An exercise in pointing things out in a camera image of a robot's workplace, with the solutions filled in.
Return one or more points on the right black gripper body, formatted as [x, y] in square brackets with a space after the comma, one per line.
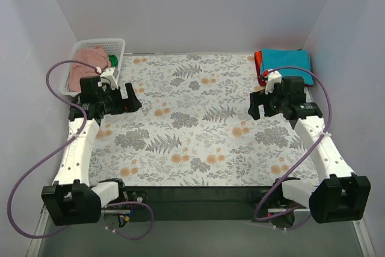
[265, 104]

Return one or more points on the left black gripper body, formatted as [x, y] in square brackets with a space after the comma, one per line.
[121, 100]

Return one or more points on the pink t shirt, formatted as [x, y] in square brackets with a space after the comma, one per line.
[96, 57]

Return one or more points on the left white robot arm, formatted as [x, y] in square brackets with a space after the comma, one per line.
[70, 199]

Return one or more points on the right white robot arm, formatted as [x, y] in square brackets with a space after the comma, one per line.
[341, 194]

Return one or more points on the blue folded t shirt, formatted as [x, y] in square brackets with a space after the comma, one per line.
[273, 59]

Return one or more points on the green t shirt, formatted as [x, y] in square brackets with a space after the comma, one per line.
[113, 60]

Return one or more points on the orange folded t shirt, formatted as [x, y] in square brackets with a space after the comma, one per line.
[258, 61]

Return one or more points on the white plastic basket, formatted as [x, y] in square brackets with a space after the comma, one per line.
[112, 46]

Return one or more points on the floral table mat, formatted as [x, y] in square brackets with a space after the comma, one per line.
[193, 127]

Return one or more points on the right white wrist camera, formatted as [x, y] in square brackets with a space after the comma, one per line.
[271, 77]

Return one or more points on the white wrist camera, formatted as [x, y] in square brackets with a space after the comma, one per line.
[110, 76]
[271, 77]

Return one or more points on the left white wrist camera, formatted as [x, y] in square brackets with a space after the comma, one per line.
[110, 76]

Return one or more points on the aluminium rail frame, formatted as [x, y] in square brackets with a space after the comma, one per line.
[202, 238]

